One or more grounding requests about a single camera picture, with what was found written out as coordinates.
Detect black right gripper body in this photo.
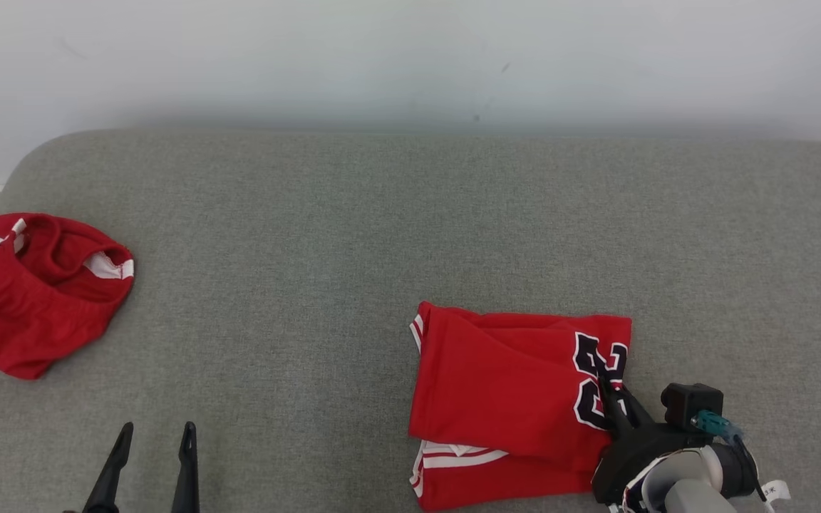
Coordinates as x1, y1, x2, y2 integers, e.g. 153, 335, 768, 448
591, 420, 714, 508

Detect red basketball jersey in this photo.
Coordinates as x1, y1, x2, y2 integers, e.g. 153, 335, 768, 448
408, 301, 633, 512

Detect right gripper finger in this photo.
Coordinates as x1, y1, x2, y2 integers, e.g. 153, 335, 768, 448
620, 388, 656, 431
597, 370, 633, 440

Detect black cable with teal plug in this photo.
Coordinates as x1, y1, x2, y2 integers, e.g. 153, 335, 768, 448
691, 409, 769, 502

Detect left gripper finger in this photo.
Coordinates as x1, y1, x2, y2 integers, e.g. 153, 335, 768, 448
171, 421, 202, 513
83, 422, 135, 513

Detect red shorts with white stripes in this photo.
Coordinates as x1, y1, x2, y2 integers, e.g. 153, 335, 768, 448
0, 212, 135, 380

